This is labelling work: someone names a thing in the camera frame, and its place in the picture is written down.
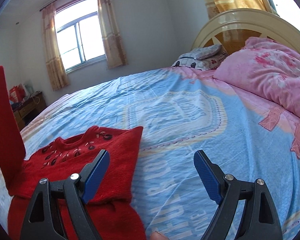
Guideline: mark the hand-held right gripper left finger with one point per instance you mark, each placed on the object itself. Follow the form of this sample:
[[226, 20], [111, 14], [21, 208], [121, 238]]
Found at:
[[96, 177]]

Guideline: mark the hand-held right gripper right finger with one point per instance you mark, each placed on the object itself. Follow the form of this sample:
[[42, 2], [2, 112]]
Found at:
[[206, 177]]

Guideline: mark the red knit sweater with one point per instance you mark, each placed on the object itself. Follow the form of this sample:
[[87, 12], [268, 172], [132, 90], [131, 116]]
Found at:
[[115, 155]]

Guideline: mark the person's right hand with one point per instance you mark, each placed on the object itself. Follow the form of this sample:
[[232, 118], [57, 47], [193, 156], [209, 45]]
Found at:
[[158, 236]]

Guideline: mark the blue printed bed sheet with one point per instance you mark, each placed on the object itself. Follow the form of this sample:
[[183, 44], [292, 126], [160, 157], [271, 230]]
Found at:
[[180, 110]]

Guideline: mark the brown wooden dresser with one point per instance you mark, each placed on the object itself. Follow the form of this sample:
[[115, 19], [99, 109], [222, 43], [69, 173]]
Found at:
[[30, 108]]

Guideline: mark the pale green bag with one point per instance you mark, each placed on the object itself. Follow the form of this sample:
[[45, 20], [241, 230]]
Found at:
[[28, 87]]

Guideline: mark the red gift bag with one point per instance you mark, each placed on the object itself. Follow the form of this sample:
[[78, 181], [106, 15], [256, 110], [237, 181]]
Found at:
[[15, 93]]

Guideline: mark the white and blue pillow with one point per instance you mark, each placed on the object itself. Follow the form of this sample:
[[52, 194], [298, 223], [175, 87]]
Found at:
[[187, 61]]

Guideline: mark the pink floral quilt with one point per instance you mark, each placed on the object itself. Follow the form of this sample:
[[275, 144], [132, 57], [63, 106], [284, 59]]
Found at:
[[270, 75]]

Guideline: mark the grey patterned pillow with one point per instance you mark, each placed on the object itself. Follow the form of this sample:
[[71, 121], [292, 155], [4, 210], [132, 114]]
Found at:
[[206, 52]]

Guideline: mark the beige patterned curtain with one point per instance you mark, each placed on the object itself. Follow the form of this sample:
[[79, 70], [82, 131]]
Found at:
[[53, 55], [112, 30]]

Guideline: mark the sliding glass window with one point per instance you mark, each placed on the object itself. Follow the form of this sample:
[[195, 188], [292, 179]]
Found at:
[[77, 37]]

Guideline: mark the cream wooden headboard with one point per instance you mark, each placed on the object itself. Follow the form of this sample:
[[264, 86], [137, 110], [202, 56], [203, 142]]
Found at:
[[230, 22]]

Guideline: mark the bright window beside headboard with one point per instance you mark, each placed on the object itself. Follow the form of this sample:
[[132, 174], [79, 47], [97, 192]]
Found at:
[[290, 7]]

